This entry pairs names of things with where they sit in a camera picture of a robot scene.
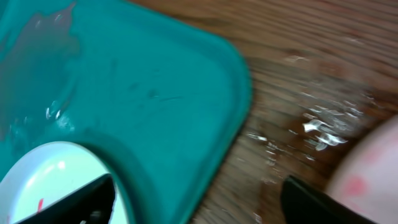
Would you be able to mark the light blue plate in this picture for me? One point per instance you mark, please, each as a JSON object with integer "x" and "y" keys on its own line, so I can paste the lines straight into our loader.
{"x": 47, "y": 174}

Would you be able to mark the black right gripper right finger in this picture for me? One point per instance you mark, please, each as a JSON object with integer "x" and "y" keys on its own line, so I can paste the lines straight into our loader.
{"x": 302, "y": 204}

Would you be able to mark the teal plastic tray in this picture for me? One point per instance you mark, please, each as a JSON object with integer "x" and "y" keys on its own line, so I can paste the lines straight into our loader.
{"x": 157, "y": 100}

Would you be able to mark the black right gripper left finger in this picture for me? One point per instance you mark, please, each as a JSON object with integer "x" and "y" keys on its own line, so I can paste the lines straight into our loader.
{"x": 91, "y": 204}

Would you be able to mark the white plate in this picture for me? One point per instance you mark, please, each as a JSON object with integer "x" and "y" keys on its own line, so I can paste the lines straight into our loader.
{"x": 366, "y": 180}

